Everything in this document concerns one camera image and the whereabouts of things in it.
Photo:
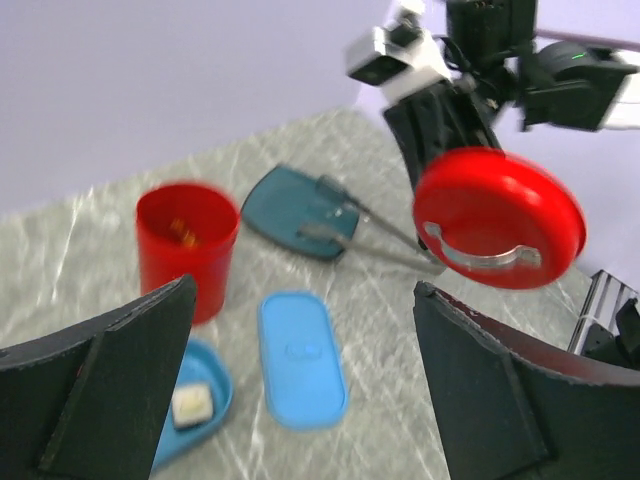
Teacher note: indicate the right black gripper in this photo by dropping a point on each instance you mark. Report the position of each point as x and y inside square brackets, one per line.
[442, 117]

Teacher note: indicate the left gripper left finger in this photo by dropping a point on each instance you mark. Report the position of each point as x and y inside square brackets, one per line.
[90, 401]

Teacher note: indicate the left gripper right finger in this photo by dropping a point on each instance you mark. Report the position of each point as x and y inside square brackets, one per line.
[509, 406]

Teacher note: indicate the sushi roll white centre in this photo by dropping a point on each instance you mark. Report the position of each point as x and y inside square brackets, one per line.
[192, 405]

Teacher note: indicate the red round cup lid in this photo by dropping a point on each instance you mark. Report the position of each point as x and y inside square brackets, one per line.
[498, 219]

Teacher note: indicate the blue lunch box base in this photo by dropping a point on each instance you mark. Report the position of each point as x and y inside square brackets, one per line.
[200, 364]

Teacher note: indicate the orange fried shrimp piece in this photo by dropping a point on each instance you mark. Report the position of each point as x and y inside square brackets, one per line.
[182, 234]

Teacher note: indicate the blue lunch box lid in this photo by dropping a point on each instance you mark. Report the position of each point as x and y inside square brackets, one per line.
[304, 383]

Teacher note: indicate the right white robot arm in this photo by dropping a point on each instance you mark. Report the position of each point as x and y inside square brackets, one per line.
[567, 84]

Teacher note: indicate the dark teal square plate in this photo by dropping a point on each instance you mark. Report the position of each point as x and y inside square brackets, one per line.
[284, 200]

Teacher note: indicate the red ribbed cup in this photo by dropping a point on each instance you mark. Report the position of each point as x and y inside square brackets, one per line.
[190, 228]

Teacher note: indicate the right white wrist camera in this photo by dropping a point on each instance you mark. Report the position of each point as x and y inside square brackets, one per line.
[400, 58]

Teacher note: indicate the aluminium mounting rail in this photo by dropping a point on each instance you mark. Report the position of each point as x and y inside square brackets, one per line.
[596, 326]

